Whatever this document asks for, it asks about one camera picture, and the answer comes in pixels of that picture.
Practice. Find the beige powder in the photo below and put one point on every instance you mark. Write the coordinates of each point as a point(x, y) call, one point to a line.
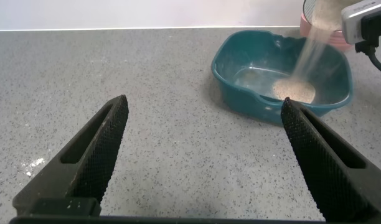
point(294, 90)

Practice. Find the pink plastic bowl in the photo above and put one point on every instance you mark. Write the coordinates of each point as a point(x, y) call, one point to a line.
point(341, 40)

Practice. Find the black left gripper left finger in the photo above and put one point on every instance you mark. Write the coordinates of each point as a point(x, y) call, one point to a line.
point(94, 155)

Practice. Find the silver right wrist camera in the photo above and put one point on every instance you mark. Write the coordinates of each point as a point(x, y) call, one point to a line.
point(358, 21)

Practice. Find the clear ribbed plastic cup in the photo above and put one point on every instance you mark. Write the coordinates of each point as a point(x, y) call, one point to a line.
point(310, 9)

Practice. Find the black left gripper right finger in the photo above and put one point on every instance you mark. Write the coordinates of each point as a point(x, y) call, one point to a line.
point(327, 168)

